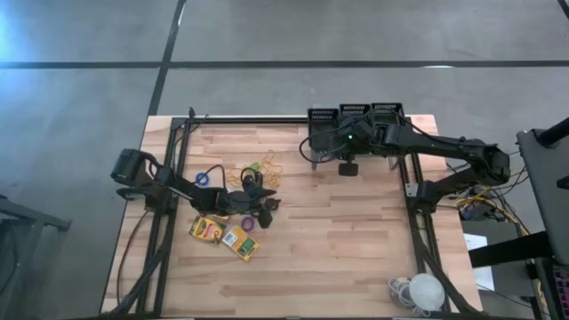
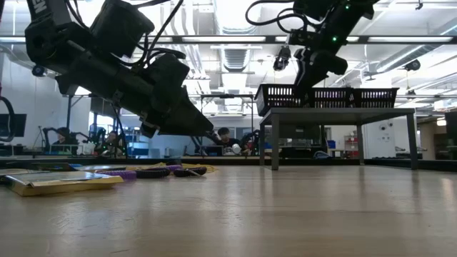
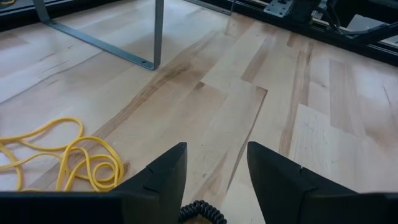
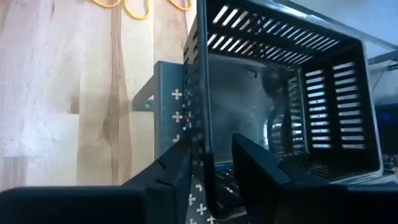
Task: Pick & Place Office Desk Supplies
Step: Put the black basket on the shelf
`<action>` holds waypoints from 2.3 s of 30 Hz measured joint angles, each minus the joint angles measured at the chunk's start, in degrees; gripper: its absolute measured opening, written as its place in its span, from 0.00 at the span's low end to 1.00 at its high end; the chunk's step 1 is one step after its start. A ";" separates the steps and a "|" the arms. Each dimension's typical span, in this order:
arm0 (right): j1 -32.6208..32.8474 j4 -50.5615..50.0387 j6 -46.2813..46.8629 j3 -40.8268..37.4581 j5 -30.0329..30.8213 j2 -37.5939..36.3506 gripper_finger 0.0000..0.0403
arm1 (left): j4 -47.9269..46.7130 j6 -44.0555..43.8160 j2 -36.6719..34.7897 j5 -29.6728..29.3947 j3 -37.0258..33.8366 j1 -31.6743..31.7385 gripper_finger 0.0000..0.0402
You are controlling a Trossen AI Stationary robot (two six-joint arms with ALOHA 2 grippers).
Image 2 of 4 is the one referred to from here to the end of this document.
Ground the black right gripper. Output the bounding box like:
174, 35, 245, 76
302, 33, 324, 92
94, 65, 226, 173
294, 47, 349, 108

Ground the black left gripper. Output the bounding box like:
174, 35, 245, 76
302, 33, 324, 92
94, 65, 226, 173
55, 52, 214, 139

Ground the black plastic slotted basket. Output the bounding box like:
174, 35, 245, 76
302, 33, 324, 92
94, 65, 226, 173
351, 87, 400, 109
253, 84, 311, 118
307, 87, 356, 109

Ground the yellow notepad with clear cover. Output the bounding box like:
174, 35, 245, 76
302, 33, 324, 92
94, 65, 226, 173
5, 171, 125, 198

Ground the grey desk shelf riser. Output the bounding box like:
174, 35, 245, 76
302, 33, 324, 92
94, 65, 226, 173
259, 107, 418, 171

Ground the person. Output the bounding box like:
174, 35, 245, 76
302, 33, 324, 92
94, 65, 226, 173
105, 131, 125, 157
53, 127, 78, 154
213, 126, 244, 157

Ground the red white shelf unit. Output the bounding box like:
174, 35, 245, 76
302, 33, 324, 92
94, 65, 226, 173
344, 133, 359, 158

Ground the black background monitor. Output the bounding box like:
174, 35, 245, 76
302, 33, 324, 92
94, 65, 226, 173
0, 113, 28, 138

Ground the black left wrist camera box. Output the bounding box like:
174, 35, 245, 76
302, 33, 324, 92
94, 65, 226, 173
144, 52, 191, 108

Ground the black metal background frame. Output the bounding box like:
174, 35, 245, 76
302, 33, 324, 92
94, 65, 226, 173
191, 94, 255, 158
63, 93, 123, 158

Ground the long black hanging cable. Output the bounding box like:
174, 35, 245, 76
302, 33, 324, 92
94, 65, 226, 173
110, 103, 129, 158

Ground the black table edge rail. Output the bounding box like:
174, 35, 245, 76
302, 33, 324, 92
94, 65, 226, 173
0, 156, 457, 172

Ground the black overhead frame beam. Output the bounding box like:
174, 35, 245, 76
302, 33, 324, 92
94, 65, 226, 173
0, 34, 457, 45

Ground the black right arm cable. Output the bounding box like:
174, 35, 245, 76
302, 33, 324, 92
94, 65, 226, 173
244, 0, 311, 35

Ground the silver ceiling ventilation duct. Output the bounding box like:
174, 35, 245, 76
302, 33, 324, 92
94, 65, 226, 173
213, 0, 263, 72

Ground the black curved hose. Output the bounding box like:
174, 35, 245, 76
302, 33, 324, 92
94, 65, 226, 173
0, 95, 17, 143

